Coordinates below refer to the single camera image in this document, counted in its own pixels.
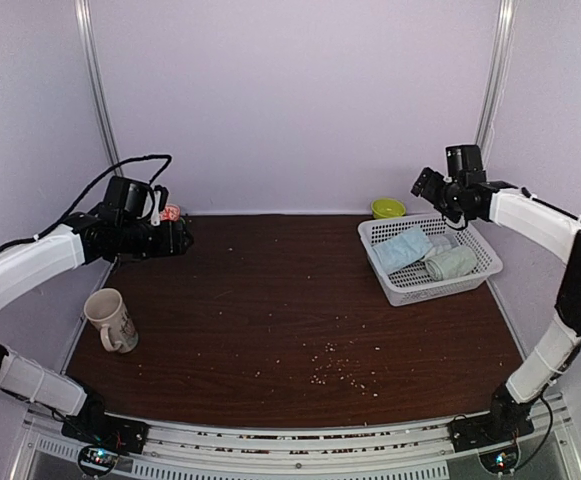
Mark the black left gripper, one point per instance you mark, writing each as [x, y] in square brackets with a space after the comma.
[172, 240]

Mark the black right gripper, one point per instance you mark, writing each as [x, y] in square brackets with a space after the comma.
[425, 186]

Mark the light blue towel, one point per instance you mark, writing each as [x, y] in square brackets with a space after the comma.
[402, 250]

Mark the mint green panda towel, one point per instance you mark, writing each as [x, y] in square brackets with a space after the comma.
[454, 263]

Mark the white perforated plastic basket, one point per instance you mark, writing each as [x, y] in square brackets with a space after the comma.
[413, 284]

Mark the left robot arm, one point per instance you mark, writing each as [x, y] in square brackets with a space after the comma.
[132, 219]

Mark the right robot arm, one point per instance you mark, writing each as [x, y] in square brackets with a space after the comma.
[465, 194]

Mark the red patterned small bowl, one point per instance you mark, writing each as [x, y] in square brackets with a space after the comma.
[171, 212]

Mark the lime green bowl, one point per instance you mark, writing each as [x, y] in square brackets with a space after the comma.
[384, 208]

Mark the rolled towel in basket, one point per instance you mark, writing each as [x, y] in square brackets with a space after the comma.
[440, 244]

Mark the beige printed mug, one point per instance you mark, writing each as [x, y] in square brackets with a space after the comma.
[107, 312]

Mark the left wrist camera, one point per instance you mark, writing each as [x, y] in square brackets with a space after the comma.
[160, 197]

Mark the right aluminium corner post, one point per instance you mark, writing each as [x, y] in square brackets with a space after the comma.
[497, 72]

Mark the aluminium corner post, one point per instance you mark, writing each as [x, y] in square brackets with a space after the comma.
[497, 72]
[86, 32]

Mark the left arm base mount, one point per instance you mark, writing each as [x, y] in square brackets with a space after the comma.
[107, 438]

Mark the front aluminium rail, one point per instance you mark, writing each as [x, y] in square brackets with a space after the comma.
[413, 450]

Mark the left aluminium corner post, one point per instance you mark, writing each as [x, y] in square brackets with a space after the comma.
[86, 32]

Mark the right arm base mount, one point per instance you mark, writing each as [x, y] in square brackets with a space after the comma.
[494, 435]

